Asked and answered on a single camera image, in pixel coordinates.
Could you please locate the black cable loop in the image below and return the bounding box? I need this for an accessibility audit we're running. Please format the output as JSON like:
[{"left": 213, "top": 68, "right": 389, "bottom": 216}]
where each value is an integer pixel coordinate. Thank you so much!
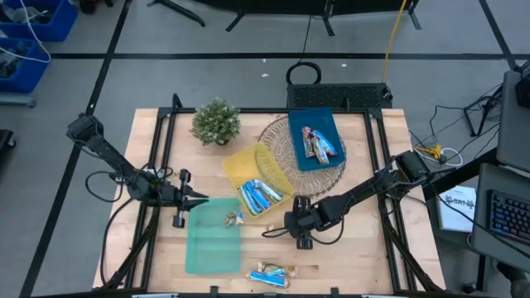
[{"left": 284, "top": 14, "right": 323, "bottom": 87}]

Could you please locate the black metal table frame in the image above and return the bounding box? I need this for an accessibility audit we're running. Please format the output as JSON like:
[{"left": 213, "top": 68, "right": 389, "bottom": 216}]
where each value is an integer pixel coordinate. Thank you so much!
[{"left": 99, "top": 94, "right": 446, "bottom": 297}]

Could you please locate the blue plastic bin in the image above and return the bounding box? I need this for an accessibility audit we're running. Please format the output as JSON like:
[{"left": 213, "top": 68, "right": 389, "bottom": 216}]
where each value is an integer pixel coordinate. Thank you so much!
[{"left": 287, "top": 107, "right": 347, "bottom": 173}]

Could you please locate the round woven placemat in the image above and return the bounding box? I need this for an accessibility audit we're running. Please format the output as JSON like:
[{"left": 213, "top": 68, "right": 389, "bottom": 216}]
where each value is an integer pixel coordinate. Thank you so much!
[{"left": 257, "top": 114, "right": 348, "bottom": 199}]

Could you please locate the white cable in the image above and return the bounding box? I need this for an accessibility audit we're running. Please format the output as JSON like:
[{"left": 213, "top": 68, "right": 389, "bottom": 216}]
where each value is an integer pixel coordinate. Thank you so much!
[{"left": 0, "top": 0, "right": 53, "bottom": 64}]

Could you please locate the small potted green plant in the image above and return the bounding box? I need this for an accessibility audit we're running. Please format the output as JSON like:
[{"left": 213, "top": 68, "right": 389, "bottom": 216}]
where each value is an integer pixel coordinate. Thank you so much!
[{"left": 190, "top": 97, "right": 242, "bottom": 147}]

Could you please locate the yellow translucent plastic bin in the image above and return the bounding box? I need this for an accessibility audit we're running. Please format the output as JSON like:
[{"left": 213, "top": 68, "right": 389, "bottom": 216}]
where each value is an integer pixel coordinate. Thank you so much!
[{"left": 221, "top": 141, "right": 295, "bottom": 219}]

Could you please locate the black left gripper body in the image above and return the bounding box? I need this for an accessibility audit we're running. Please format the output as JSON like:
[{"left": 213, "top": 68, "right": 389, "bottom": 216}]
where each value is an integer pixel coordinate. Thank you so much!
[{"left": 159, "top": 168, "right": 192, "bottom": 229}]

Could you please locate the yellow hanging cable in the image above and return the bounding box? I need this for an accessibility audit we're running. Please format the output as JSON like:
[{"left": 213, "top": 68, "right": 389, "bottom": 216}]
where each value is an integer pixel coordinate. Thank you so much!
[{"left": 380, "top": 0, "right": 409, "bottom": 84}]

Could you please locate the black perforated computer tower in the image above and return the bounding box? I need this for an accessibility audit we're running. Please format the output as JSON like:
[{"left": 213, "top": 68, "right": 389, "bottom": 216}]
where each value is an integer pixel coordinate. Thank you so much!
[{"left": 286, "top": 82, "right": 393, "bottom": 111}]

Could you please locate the black backlit keyboard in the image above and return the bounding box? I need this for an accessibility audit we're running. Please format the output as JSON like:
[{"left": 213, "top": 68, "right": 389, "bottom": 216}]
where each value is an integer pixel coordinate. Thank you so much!
[{"left": 488, "top": 189, "right": 530, "bottom": 246}]

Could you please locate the white printed booklet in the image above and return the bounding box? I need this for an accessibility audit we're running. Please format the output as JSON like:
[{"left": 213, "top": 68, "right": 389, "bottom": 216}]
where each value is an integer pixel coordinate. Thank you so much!
[{"left": 437, "top": 185, "right": 478, "bottom": 233}]

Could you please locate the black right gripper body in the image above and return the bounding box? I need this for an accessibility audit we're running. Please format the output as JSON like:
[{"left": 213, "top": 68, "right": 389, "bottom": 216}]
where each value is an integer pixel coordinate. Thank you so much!
[{"left": 289, "top": 197, "right": 330, "bottom": 250}]

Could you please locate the yellow cable bundle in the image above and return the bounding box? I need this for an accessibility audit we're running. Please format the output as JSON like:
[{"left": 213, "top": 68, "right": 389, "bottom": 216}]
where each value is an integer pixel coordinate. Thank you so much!
[{"left": 413, "top": 144, "right": 443, "bottom": 161}]

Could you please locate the chewy granola bar packet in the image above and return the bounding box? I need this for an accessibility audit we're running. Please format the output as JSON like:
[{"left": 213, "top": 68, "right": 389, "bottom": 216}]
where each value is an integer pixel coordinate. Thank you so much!
[{"left": 246, "top": 269, "right": 290, "bottom": 289}]

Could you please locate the blue storage crate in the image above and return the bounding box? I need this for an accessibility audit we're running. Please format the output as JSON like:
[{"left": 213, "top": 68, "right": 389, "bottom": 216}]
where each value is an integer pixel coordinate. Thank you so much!
[
  {"left": 0, "top": 37, "right": 51, "bottom": 94},
  {"left": 0, "top": 0, "right": 79, "bottom": 42}
]

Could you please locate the grey desk surface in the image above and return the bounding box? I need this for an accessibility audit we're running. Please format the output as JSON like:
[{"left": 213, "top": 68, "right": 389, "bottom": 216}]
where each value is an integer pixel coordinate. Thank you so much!
[
  {"left": 495, "top": 69, "right": 530, "bottom": 175},
  {"left": 470, "top": 161, "right": 530, "bottom": 274}
]

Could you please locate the black floor stand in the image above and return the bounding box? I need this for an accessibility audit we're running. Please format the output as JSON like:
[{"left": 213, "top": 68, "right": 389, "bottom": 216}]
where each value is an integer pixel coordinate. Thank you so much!
[{"left": 463, "top": 82, "right": 504, "bottom": 137}]

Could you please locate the green translucent plastic bin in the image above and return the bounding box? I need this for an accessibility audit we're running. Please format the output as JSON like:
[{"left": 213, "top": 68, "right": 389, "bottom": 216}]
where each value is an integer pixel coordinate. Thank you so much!
[{"left": 185, "top": 196, "right": 243, "bottom": 275}]

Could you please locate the green brown granola bar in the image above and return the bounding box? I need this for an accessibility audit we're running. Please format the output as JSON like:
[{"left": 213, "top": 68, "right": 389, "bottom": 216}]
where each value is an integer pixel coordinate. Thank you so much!
[{"left": 224, "top": 210, "right": 245, "bottom": 228}]

